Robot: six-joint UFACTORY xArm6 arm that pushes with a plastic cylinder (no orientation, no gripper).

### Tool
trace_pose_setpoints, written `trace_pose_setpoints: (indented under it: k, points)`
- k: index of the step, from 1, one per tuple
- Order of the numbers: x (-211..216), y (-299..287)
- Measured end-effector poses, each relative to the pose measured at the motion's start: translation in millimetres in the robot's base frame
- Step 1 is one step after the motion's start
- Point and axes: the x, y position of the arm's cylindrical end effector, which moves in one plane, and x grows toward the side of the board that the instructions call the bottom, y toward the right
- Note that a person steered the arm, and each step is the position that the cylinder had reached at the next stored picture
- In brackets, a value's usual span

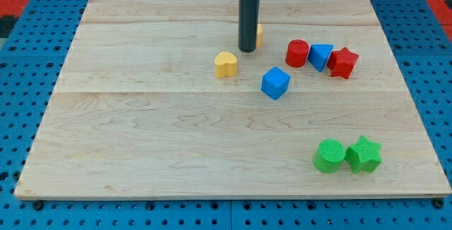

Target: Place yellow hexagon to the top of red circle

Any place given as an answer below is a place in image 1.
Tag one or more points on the blue triangle block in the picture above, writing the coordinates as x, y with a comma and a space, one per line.
319, 55

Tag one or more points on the yellow hexagon block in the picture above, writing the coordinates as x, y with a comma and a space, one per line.
259, 35

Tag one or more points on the yellow heart block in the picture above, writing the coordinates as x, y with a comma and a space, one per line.
225, 64

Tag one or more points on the blue cube block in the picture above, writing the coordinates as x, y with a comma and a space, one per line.
275, 83

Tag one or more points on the red star block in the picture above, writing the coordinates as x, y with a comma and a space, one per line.
342, 62

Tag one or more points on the green star block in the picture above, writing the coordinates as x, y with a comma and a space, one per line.
364, 155

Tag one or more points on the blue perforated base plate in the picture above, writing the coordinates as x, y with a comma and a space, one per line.
33, 55

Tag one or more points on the red cylinder block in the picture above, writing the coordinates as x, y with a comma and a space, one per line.
297, 52

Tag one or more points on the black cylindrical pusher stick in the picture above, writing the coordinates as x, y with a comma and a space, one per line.
248, 23

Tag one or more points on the light wooden board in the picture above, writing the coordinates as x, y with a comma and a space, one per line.
137, 112

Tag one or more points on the green cylinder block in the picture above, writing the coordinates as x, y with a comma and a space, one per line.
329, 156

